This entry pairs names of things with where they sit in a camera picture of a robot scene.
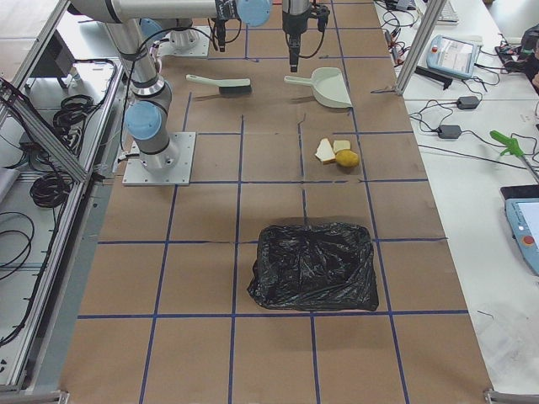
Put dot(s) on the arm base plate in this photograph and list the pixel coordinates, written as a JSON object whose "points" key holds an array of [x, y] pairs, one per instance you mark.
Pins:
{"points": [[173, 166], [193, 43]]}

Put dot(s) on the near teach pendant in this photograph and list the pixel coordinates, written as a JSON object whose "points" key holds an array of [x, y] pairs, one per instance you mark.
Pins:
{"points": [[521, 210]]}

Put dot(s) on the small bread slice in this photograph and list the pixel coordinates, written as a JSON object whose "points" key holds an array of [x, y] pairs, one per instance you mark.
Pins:
{"points": [[341, 145]]}

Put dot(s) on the large bread slice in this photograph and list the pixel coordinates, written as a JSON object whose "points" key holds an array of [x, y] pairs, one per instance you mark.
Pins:
{"points": [[325, 152]]}

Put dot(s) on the black bag lined bin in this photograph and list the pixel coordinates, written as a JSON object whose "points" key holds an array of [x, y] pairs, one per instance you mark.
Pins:
{"points": [[326, 267]]}

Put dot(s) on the far black power adapter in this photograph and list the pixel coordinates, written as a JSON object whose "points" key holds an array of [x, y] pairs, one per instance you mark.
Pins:
{"points": [[467, 102]]}

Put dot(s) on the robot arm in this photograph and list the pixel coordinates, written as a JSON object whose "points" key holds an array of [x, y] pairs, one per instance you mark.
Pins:
{"points": [[146, 119], [156, 29]]}

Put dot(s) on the teach pendant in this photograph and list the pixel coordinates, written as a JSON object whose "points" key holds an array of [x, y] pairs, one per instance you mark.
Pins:
{"points": [[453, 57], [521, 210]]}

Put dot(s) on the pale green dustpan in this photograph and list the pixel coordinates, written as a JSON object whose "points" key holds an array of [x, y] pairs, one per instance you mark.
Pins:
{"points": [[327, 85]]}

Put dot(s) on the green handled grabber tool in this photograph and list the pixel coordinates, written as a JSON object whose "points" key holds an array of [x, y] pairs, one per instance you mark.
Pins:
{"points": [[513, 148]]}

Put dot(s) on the near black power adapter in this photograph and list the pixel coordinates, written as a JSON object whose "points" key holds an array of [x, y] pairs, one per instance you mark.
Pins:
{"points": [[449, 132]]}

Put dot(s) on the far teach pendant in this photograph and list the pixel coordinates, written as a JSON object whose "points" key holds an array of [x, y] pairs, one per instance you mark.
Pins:
{"points": [[453, 57]]}

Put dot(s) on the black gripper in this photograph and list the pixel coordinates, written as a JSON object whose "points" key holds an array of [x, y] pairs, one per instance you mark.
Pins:
{"points": [[221, 26], [292, 24]]}

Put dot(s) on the black bar tool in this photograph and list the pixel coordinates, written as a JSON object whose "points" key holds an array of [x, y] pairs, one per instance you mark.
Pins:
{"points": [[431, 74]]}

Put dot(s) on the black power adapter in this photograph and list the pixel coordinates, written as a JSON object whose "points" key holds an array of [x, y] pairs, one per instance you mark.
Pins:
{"points": [[467, 102], [449, 132]]}

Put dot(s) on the yellow potato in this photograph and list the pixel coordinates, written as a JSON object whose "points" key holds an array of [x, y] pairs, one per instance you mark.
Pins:
{"points": [[347, 158]]}

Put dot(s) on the pale green hand brush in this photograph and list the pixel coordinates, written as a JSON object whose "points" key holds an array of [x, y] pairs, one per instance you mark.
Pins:
{"points": [[230, 87]]}

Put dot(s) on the aluminium frame post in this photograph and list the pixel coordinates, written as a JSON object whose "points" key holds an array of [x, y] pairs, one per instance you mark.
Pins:
{"points": [[421, 39]]}

